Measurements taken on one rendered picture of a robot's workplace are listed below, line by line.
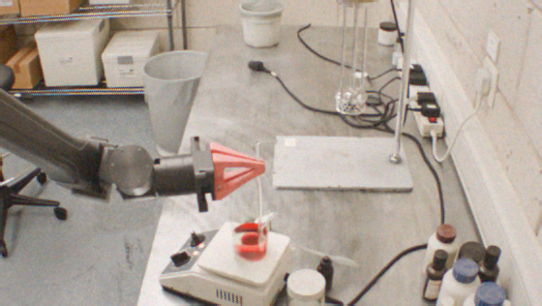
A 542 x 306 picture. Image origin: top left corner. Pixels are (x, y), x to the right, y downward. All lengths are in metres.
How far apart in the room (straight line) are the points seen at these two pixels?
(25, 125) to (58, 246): 1.72
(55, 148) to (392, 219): 0.71
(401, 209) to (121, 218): 1.45
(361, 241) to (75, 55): 2.30
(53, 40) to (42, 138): 2.49
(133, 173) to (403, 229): 0.60
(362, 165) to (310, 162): 0.11
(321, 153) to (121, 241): 1.16
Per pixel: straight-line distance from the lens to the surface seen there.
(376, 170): 1.30
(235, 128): 1.45
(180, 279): 0.98
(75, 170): 0.76
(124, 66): 3.07
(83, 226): 2.42
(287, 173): 1.27
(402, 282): 1.05
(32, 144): 0.67
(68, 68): 3.21
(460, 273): 0.92
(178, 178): 0.80
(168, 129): 2.61
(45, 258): 2.32
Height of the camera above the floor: 1.48
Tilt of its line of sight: 33 degrees down
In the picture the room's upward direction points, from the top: straight up
